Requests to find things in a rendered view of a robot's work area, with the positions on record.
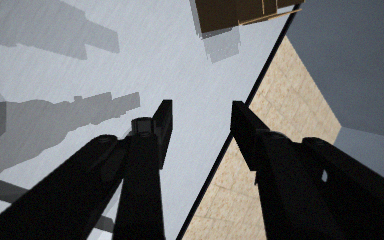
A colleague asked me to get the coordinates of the small open brown cardboard box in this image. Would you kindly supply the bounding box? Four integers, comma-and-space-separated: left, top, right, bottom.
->
195, 0, 305, 33

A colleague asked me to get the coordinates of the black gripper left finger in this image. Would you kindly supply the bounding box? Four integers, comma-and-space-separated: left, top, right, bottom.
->
0, 99, 173, 240

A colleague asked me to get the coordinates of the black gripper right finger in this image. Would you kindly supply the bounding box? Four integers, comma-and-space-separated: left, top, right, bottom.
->
230, 101, 384, 240

